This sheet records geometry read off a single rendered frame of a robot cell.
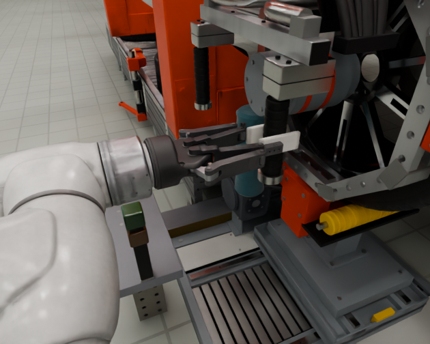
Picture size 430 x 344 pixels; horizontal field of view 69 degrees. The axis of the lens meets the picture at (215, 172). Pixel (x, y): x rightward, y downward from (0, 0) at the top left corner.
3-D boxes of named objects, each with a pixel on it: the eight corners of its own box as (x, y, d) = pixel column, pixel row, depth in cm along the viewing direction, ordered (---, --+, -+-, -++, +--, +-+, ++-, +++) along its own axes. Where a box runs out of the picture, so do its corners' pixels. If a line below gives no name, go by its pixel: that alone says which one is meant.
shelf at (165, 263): (183, 277, 77) (183, 269, 76) (112, 301, 72) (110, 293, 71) (147, 181, 110) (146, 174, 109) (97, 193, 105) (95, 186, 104)
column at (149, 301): (167, 311, 115) (152, 228, 91) (140, 321, 112) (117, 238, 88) (160, 289, 123) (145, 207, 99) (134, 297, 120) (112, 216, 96)
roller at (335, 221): (411, 211, 86) (419, 195, 83) (323, 243, 78) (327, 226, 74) (394, 199, 91) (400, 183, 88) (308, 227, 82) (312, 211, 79)
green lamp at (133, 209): (146, 226, 64) (143, 211, 62) (126, 232, 63) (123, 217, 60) (142, 214, 67) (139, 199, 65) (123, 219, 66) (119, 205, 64)
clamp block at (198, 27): (235, 44, 73) (235, 19, 70) (198, 48, 70) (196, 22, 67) (226, 39, 77) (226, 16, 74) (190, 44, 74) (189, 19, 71)
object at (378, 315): (420, 312, 104) (431, 295, 99) (331, 356, 94) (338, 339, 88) (323, 217, 143) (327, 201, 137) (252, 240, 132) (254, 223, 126)
